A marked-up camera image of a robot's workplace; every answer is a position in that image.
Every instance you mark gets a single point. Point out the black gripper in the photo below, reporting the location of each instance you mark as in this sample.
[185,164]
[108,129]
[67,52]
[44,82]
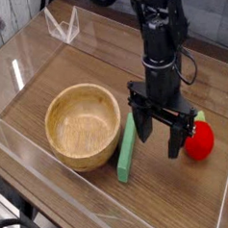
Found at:
[177,113]

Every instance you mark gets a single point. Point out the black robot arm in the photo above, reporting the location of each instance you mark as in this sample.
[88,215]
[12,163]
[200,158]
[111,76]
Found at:
[164,29]

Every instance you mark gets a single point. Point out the wooden bowl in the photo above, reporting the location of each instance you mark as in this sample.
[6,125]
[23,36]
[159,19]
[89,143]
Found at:
[82,126]

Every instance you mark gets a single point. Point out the green rectangular block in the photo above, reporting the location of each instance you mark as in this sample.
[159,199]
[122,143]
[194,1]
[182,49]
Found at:
[126,150]

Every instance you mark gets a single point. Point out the clear acrylic front wall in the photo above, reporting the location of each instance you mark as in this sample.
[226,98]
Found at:
[58,192]

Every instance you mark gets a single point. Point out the red toy fruit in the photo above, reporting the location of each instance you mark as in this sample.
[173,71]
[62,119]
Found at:
[201,144]

